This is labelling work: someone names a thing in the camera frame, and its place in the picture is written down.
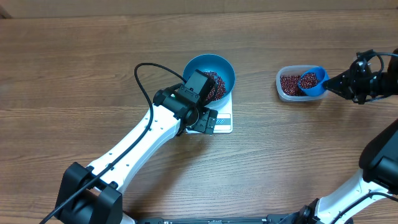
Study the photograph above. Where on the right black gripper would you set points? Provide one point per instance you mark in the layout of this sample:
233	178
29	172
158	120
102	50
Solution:
347	82

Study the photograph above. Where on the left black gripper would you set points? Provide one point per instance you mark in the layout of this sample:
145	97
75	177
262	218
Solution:
205	122

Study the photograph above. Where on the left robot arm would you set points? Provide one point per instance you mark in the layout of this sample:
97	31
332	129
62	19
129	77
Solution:
94	194

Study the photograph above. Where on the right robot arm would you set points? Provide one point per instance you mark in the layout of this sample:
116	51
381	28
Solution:
376	178

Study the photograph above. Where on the white digital kitchen scale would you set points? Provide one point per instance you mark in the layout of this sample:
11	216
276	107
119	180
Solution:
217	121

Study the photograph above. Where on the blue metal bowl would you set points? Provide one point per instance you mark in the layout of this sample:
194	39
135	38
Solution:
218	64

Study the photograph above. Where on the red beans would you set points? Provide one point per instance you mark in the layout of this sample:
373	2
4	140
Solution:
289	85

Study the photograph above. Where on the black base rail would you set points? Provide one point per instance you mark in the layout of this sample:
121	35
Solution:
269	219

